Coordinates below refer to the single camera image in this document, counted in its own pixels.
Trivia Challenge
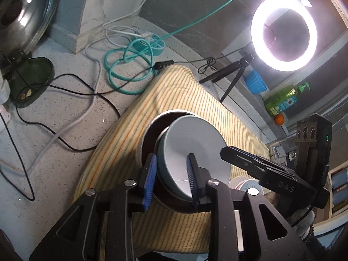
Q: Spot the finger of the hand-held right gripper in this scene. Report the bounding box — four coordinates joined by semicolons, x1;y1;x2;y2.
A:
220;146;269;181
231;146;294;173

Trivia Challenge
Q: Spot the ring light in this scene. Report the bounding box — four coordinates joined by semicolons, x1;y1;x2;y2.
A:
251;0;318;71

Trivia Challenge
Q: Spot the knotted black cable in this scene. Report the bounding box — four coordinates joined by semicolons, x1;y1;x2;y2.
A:
174;49;245;74

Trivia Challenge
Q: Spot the chrome faucet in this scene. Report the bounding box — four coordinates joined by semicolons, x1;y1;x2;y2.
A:
268;133;298;159

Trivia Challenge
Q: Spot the green detergent bottle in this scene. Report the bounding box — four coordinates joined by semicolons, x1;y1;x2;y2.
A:
264;82;310;116

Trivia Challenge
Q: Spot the wooden shelf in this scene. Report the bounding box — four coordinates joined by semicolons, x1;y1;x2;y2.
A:
326;166;348;218

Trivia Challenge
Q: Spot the large steel bowl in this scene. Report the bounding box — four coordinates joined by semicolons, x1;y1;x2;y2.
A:
136;110;215;214

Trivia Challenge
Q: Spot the white cable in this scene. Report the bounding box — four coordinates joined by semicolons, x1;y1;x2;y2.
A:
0;23;153;174

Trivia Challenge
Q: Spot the steel pan lid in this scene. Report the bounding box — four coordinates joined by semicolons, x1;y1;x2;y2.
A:
0;0;62;56

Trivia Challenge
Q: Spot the black inline switch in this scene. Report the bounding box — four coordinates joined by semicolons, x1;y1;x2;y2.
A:
154;60;174;70

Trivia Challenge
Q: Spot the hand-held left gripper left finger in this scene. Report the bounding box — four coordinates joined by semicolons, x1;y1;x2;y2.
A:
28;154;158;261

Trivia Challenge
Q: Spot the dark green dish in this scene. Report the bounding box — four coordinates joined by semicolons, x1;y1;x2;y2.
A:
9;49;54;109

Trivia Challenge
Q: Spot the teal power strip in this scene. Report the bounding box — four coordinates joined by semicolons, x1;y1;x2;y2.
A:
130;33;166;57

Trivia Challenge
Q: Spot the teal cable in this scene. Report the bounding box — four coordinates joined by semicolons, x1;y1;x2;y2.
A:
105;0;261;95

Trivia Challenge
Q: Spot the blue ribbed cup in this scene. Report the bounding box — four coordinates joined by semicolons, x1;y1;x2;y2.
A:
245;69;268;95

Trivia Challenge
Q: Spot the long black cable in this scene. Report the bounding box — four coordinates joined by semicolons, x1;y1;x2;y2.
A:
0;52;121;202

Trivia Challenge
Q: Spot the yellow striped cloth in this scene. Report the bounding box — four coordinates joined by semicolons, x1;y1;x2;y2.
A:
73;65;272;261

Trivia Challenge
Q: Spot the pale green bowl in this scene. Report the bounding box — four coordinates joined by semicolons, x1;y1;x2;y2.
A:
157;115;231;203

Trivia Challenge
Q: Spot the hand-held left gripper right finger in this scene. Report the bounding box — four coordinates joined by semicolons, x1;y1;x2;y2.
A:
186;153;316;261

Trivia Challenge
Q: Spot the white plate grey leaf print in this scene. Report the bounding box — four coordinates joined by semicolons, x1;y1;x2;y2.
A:
228;176;263;193

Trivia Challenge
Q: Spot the black tripod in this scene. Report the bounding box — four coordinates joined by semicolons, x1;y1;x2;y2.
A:
198;52;254;102

